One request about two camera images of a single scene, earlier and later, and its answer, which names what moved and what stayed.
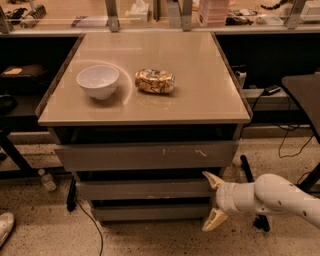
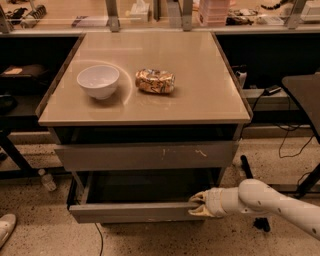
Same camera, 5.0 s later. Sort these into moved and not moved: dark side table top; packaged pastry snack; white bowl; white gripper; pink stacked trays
Moved: white gripper
Not moved: pink stacked trays; packaged pastry snack; dark side table top; white bowl
